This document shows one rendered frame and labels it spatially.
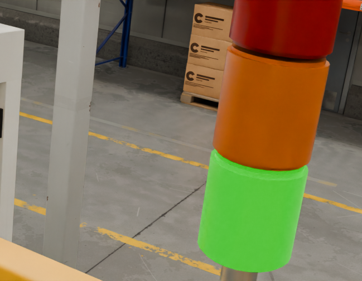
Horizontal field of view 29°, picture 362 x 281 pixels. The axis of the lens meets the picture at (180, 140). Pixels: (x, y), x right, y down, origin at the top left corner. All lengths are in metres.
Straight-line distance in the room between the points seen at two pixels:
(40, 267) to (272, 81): 0.21
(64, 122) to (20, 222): 2.30
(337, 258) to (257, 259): 5.04
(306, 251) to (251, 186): 5.06
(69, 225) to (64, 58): 0.76
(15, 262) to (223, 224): 0.17
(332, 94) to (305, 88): 9.08
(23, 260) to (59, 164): 2.64
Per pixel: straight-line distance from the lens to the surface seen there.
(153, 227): 5.34
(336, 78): 9.37
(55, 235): 3.24
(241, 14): 0.33
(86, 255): 4.85
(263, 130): 0.33
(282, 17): 0.32
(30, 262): 0.47
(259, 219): 0.34
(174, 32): 10.11
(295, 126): 0.33
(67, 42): 2.95
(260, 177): 0.34
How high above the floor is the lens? 2.33
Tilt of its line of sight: 19 degrees down
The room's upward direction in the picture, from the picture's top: 8 degrees clockwise
